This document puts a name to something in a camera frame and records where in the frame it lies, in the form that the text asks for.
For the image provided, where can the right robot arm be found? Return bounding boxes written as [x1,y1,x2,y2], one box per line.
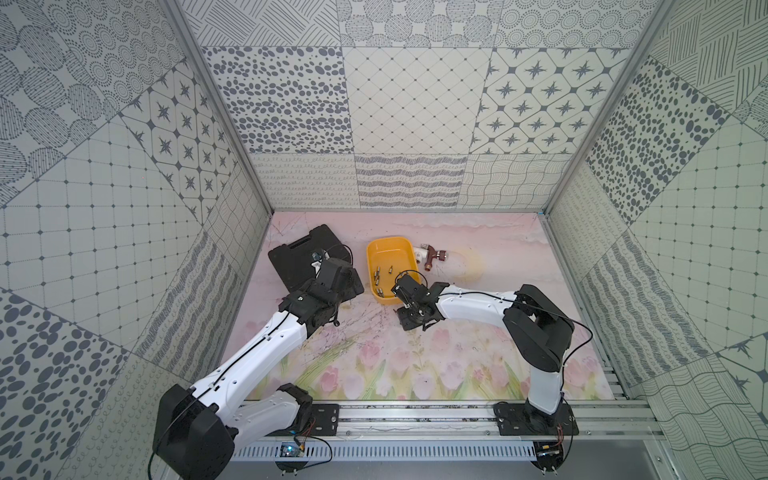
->
[392,273,575,419]

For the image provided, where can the yellow plastic storage box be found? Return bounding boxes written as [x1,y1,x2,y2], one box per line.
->
[366,236,421,305]

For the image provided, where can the white slotted cable duct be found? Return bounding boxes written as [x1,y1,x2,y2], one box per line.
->
[232,440,536,462]

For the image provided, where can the red and white valve fitting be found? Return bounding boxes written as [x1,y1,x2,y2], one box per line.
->
[413,244,448,272]

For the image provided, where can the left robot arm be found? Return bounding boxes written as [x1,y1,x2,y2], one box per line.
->
[150,258,364,479]

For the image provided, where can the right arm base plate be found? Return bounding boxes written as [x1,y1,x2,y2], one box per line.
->
[493,401,579,437]

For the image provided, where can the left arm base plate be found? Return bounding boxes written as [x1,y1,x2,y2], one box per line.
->
[270,403,340,437]

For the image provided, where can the aluminium rail frame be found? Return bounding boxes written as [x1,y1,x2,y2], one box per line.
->
[239,399,664,443]

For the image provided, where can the black plastic tool case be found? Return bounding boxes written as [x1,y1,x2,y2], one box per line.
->
[268,224,352,292]

